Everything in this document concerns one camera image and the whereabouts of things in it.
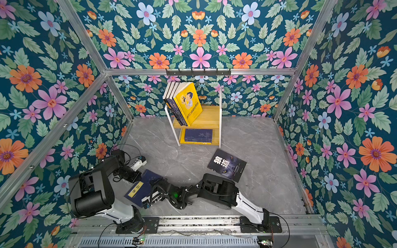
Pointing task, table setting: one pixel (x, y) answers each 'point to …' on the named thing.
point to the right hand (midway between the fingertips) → (156, 175)
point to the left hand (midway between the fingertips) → (141, 179)
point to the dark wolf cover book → (227, 165)
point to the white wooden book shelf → (210, 119)
